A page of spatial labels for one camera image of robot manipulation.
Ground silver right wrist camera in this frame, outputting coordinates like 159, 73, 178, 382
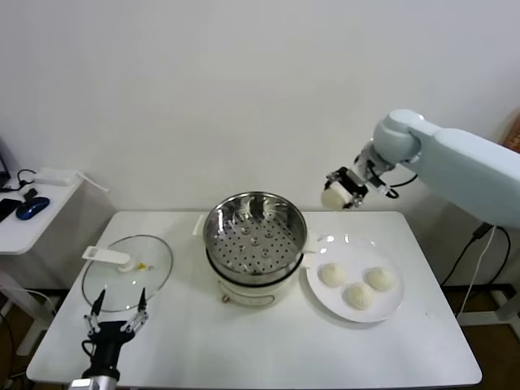
365, 160, 397, 200

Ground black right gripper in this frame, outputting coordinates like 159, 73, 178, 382
327, 167, 369, 211

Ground white side table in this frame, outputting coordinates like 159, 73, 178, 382
0, 170, 86, 354

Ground thin black looped cable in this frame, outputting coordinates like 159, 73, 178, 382
2, 169, 40, 192

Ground white round plate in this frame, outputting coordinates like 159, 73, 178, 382
305, 233, 405, 325

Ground blue computer mouse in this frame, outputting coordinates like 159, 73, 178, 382
16, 196, 50, 220

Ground stainless steel steamer basket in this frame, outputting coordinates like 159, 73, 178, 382
193, 190, 321, 284

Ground glass lid with white handle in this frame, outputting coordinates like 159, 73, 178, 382
81, 234, 175, 313

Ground thin white cable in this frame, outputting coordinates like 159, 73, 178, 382
76, 171, 110, 193

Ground orange bottle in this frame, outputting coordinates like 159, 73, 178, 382
501, 109, 520, 154

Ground white hanging cable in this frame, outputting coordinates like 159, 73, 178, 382
457, 225, 499, 319

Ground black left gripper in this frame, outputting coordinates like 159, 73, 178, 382
83, 287, 150, 381

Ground white steamed baozi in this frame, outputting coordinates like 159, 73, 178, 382
318, 262, 349, 288
366, 266, 396, 293
343, 283, 375, 310
320, 180, 353, 210

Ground white desk frame foot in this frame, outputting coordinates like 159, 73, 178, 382
442, 284, 520, 327

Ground black power adapter cable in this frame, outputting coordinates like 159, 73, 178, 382
441, 222, 512, 288

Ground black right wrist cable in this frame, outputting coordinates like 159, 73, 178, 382
383, 172, 419, 200

